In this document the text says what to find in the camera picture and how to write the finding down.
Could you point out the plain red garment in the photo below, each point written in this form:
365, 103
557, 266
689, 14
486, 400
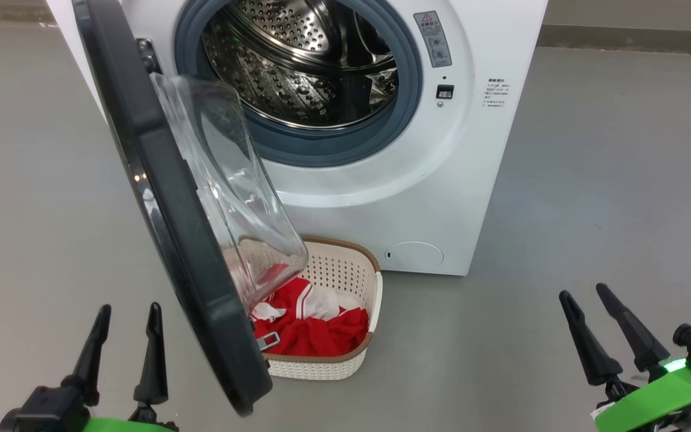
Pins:
333, 333

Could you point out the white front-load washing machine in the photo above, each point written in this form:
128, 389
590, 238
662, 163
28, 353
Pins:
429, 180

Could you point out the round black glass washer door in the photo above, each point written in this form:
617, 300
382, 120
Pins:
171, 210

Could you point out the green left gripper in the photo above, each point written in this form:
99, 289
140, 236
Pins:
129, 426

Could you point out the grey warning sticker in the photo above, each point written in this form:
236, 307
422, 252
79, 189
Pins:
433, 39

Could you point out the cream perforated laundry basket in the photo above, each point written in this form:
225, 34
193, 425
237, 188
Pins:
345, 270

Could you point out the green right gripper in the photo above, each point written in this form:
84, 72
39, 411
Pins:
651, 402

